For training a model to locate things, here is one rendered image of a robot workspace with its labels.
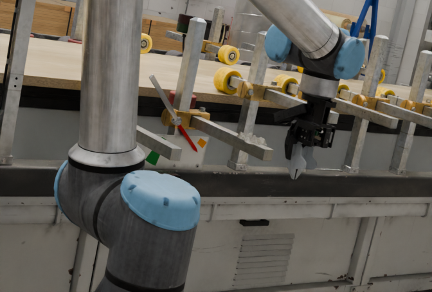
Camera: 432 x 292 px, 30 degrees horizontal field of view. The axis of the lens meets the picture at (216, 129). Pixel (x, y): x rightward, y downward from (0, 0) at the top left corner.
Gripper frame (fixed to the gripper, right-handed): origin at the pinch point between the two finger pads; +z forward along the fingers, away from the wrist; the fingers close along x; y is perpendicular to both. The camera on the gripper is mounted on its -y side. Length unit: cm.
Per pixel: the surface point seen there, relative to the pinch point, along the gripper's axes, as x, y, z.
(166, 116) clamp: -7.5, -45.8, -1.8
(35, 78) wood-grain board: -41, -61, -7
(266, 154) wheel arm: -0.5, -10.0, -1.7
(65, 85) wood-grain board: -32, -61, -5
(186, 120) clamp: -2.3, -43.3, -1.6
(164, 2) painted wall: 457, -742, 2
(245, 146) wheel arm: -1.2, -17.5, -1.7
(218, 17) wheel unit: 86, -151, -25
